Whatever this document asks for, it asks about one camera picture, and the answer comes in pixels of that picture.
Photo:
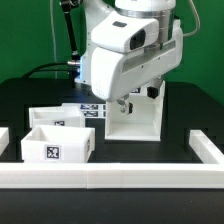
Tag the white front fence rail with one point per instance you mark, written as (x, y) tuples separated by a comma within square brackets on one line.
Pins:
[(93, 175)]

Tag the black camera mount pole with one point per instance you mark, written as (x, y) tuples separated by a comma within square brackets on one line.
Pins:
[(67, 6)]

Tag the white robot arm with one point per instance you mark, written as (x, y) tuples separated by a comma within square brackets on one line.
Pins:
[(128, 46)]

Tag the white fence rail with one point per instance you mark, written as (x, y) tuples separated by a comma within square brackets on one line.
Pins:
[(205, 149), (4, 139), (93, 175)]

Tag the white right fence rail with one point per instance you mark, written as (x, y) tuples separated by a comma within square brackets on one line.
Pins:
[(205, 149)]

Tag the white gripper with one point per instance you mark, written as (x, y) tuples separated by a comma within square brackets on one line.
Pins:
[(114, 75)]

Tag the white drawer cabinet frame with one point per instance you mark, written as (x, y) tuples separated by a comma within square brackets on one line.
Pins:
[(140, 122)]

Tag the white drawer box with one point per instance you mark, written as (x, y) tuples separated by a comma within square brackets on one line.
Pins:
[(58, 144), (57, 116)]

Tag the white left fence rail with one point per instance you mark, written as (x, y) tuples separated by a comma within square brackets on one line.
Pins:
[(4, 139)]

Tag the flat tag sheet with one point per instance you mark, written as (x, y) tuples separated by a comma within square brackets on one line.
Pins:
[(90, 110)]

